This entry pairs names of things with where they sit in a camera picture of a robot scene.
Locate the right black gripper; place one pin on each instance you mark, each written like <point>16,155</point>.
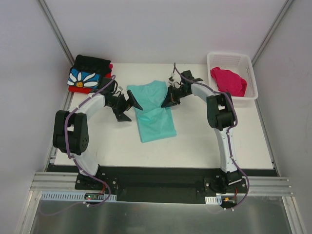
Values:
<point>174,95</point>

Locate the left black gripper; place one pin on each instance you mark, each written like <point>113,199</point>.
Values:
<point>122,105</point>

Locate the teal t shirt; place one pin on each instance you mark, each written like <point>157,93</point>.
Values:
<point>153,121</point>

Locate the white plastic basket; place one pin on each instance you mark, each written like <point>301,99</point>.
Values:
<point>237,63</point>

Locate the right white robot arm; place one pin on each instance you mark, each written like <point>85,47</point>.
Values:
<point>221,117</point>

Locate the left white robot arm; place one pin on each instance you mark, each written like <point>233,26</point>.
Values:
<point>71,134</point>

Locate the red folded t shirt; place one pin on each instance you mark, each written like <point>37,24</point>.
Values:
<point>78,89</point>

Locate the pink folded t shirt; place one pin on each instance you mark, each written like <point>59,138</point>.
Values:
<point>111,67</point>

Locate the magenta t shirt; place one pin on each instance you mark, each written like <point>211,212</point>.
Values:
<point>228,81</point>

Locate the right white cable duct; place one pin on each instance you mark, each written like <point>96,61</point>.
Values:
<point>213,200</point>

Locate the white cable duct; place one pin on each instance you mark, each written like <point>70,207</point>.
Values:
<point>77,196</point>
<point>213,200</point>

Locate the left white cable duct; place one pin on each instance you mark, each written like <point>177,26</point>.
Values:
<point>77,196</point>

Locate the left aluminium frame post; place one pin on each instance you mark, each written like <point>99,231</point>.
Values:
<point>53,24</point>

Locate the aluminium frame post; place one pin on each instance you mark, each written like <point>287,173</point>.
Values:
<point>53,24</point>
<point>272,29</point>

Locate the right aluminium frame post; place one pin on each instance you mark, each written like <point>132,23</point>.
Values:
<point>272,29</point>

